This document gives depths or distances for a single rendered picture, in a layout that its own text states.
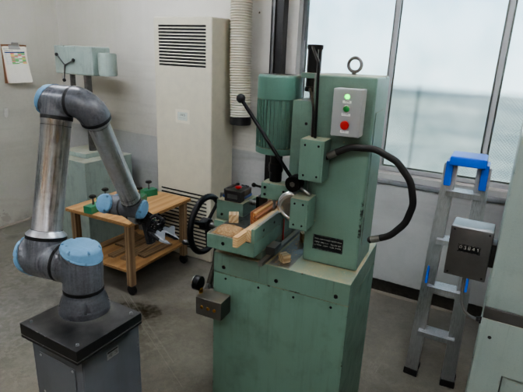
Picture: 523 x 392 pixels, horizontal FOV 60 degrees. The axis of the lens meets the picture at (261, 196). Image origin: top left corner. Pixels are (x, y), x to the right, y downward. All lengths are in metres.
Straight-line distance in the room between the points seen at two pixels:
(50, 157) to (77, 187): 2.10
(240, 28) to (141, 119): 1.35
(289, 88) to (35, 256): 1.14
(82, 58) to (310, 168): 2.62
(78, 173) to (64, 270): 2.14
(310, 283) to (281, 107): 0.67
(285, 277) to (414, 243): 1.56
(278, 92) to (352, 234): 0.60
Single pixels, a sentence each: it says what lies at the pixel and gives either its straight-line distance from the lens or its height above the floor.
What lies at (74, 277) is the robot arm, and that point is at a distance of 1.81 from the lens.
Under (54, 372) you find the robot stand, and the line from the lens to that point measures 2.01.
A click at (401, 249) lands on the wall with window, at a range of 3.22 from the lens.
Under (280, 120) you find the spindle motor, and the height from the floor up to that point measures 1.34.
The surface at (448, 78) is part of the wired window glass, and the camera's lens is 3.03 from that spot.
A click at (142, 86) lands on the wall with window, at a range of 4.08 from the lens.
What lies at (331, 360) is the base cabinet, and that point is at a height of 0.46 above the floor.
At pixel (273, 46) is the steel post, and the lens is 3.22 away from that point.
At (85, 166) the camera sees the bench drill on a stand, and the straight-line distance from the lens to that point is 3.83.
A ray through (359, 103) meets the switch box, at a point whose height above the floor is 1.44.
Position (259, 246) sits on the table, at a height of 0.87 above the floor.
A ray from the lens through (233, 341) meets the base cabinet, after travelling 2.04.
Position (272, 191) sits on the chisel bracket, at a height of 1.04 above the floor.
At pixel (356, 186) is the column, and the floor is 1.14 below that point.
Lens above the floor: 1.58
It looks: 18 degrees down
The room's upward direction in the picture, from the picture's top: 2 degrees clockwise
